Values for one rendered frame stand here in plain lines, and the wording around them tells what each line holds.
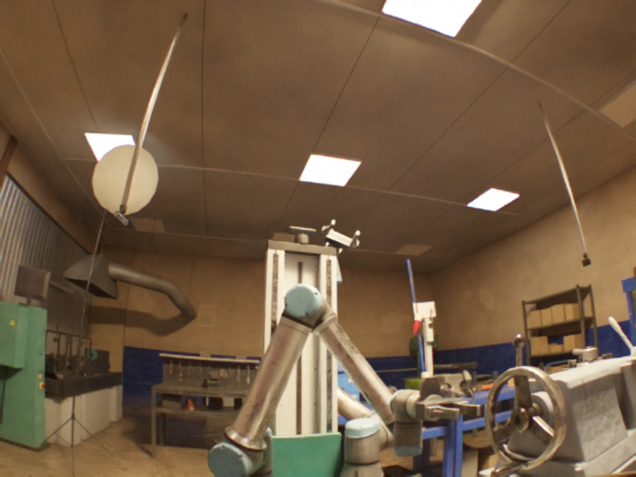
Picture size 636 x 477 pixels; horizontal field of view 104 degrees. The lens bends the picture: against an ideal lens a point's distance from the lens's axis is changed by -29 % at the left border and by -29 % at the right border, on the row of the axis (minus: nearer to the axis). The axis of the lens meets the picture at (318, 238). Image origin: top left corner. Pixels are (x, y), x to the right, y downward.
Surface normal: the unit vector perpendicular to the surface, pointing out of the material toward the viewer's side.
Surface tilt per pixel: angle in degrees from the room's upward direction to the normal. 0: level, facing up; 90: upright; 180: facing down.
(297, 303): 83
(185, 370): 90
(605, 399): 76
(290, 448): 90
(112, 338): 90
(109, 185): 127
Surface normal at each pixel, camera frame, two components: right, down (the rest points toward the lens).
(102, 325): 0.26, -0.33
